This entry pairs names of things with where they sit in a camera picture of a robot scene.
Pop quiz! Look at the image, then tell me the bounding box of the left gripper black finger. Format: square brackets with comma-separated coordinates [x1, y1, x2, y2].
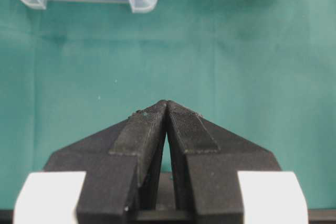
[166, 101, 281, 223]

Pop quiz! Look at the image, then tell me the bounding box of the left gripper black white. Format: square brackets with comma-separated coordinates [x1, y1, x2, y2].
[14, 100, 309, 223]

